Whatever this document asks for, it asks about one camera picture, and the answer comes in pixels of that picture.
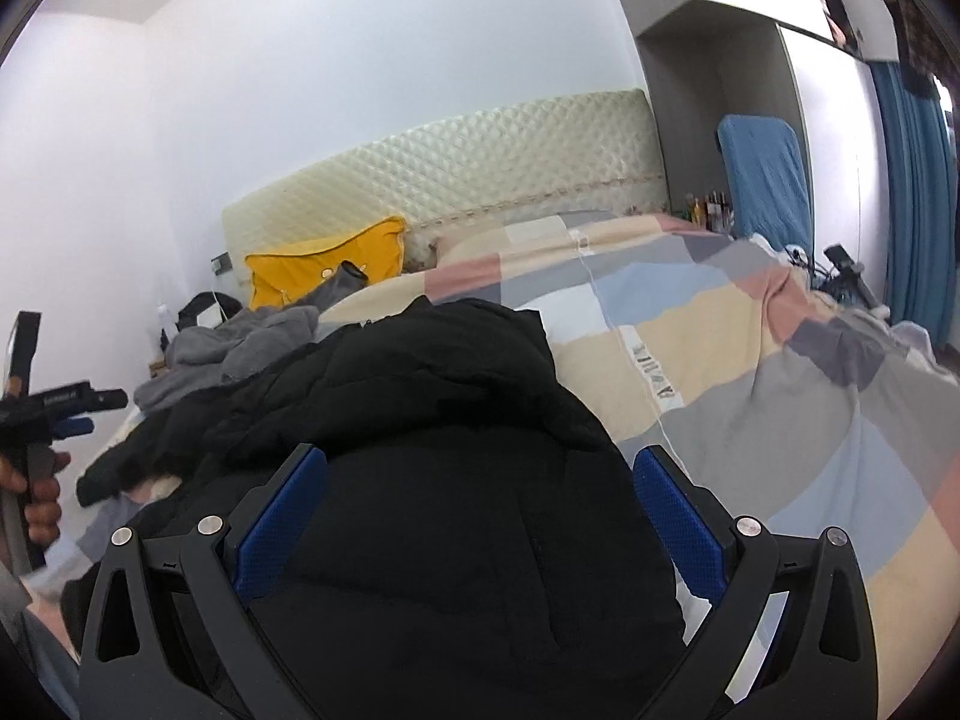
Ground white cloth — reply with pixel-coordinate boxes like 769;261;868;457
889;319;938;361

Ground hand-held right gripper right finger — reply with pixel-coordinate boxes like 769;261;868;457
632;445;880;720

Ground blue towel on chair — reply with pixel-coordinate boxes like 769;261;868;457
716;114;815;260

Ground black puffer jacket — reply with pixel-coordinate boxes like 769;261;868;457
60;298;687;720

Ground person's jeans legs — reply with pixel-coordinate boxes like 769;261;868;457
19;600;83;720

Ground row of cosmetic bottles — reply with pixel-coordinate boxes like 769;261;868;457
684;191;734;233

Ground person's left hand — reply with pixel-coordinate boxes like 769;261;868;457
0;450;72;548

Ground blue curtain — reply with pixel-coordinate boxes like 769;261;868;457
866;60;960;346

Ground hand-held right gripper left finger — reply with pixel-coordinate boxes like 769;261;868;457
79;442;331;720

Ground pastel checkered duvet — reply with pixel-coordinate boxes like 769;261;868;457
22;210;960;720

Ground grey fleece garment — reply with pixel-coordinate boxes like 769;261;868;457
135;261;368;413

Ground black bag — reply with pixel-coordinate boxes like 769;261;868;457
178;291;245;331

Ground fluffy plush toy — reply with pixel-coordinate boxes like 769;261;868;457
405;229;443;271

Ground black camera stand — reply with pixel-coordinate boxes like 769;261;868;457
821;244;890;316

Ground cream quilted headboard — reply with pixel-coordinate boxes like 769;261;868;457
222;88;668;293

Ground yellow pillow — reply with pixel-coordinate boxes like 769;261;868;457
245;216;408;310

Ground grey and white wardrobe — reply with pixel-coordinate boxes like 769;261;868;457
592;0;901;293

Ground dark patterned hanging cloth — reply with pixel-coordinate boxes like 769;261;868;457
877;0;955;91

